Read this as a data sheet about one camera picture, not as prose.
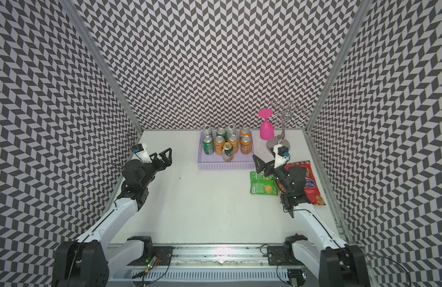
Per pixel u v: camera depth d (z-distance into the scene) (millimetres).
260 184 915
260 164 708
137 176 617
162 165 732
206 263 721
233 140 1003
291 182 579
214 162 1048
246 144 1006
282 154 630
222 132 1031
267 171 680
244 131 1031
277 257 722
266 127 954
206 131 1019
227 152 966
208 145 999
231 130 1027
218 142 990
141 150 684
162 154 727
